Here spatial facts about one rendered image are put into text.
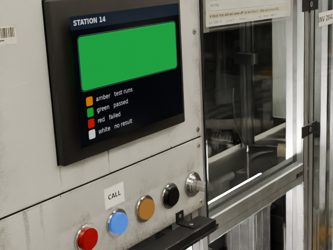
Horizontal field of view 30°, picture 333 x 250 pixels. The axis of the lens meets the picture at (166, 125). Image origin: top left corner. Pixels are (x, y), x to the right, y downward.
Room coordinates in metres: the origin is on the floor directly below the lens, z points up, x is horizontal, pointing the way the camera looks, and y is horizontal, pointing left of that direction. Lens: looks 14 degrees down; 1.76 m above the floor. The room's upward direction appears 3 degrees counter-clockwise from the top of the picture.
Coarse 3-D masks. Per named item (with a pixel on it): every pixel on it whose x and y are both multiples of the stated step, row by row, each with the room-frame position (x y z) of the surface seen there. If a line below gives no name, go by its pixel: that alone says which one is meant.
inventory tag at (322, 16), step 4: (324, 12) 1.36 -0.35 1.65; (328, 12) 1.37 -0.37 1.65; (332, 12) 1.39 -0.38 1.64; (320, 16) 1.34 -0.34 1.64; (324, 16) 1.36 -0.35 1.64; (328, 16) 1.37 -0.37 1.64; (332, 16) 1.39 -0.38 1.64; (320, 20) 1.34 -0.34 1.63; (324, 20) 1.36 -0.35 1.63; (328, 20) 1.37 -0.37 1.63; (332, 20) 1.39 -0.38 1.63; (320, 24) 1.34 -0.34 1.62; (324, 24) 1.36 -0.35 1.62
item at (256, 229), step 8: (264, 208) 1.48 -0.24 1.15; (256, 216) 1.45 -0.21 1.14; (264, 216) 1.48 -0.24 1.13; (240, 224) 1.46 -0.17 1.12; (248, 224) 1.45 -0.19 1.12; (256, 224) 1.45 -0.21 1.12; (264, 224) 1.48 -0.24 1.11; (232, 232) 1.47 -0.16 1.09; (240, 232) 1.46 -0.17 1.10; (248, 232) 1.45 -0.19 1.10; (256, 232) 1.45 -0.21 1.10; (264, 232) 1.48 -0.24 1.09; (224, 240) 1.55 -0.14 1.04; (232, 240) 1.47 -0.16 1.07; (240, 240) 1.46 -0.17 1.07; (248, 240) 1.45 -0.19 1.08; (256, 240) 1.45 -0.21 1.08; (264, 240) 1.48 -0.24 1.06; (216, 248) 1.57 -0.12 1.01; (224, 248) 1.54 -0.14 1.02; (232, 248) 1.47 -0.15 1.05; (240, 248) 1.46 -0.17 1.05; (248, 248) 1.45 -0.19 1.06; (256, 248) 1.45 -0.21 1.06; (264, 248) 1.48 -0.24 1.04
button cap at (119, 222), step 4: (120, 212) 0.81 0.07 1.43; (116, 216) 0.79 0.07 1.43; (120, 216) 0.80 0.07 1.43; (124, 216) 0.80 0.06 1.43; (112, 220) 0.79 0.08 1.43; (116, 220) 0.79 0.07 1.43; (120, 220) 0.80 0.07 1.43; (124, 220) 0.80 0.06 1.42; (112, 224) 0.79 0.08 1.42; (116, 224) 0.79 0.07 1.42; (120, 224) 0.80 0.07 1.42; (124, 224) 0.80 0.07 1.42; (112, 228) 0.79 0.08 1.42; (116, 228) 0.79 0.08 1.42; (120, 228) 0.80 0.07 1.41; (124, 228) 0.80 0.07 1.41; (116, 232) 0.79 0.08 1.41; (120, 232) 0.80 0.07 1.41
